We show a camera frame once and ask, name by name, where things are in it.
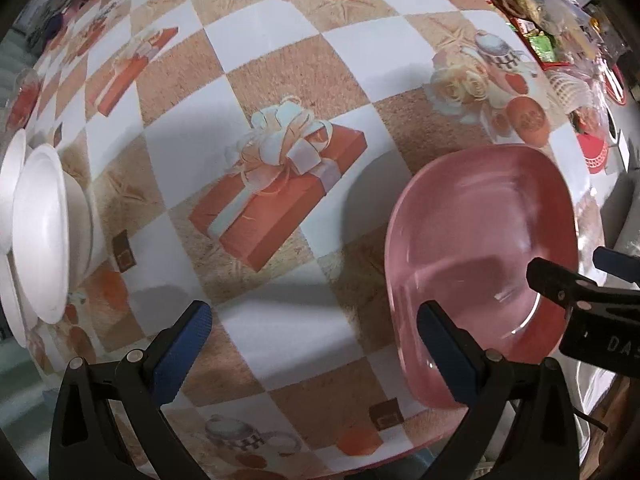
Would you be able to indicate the pile of snack packets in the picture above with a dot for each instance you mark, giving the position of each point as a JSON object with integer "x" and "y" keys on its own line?
{"x": 555, "y": 10}

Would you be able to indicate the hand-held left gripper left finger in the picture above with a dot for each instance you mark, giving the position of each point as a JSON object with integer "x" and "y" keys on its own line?
{"x": 182, "y": 347}

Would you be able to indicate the white ribbed plastic tray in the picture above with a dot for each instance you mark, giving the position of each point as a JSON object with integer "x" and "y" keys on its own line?
{"x": 570, "y": 87}

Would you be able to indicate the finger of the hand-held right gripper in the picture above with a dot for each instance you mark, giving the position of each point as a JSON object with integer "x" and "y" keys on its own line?
{"x": 555, "y": 280}
{"x": 617, "y": 262}

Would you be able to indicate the red round tray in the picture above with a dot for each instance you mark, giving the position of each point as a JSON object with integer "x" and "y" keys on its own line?
{"x": 617, "y": 85}

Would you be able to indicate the pink plate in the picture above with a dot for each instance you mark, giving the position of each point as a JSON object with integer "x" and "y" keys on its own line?
{"x": 480, "y": 240}

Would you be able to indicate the red plastic basket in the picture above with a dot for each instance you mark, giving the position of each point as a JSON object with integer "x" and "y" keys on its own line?
{"x": 595, "y": 152}

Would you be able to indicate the checkered printed tablecloth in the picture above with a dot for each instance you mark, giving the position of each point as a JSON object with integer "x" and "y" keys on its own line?
{"x": 300, "y": 60}

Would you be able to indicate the white plate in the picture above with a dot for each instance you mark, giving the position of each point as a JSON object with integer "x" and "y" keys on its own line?
{"x": 11, "y": 185}
{"x": 42, "y": 230}
{"x": 12, "y": 305}

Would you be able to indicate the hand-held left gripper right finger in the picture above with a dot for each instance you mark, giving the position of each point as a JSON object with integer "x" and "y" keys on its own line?
{"x": 445, "y": 347}

